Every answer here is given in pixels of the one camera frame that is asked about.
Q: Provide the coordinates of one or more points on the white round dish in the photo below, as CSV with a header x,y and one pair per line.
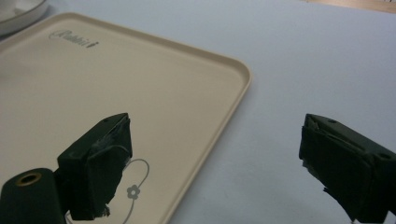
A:
x,y
17,14

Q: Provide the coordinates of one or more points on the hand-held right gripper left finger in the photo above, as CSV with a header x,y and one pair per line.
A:
x,y
93,165

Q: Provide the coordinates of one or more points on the beige plastic tray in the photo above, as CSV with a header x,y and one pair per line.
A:
x,y
130,93

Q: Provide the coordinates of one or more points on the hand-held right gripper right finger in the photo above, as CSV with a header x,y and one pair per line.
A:
x,y
345,161

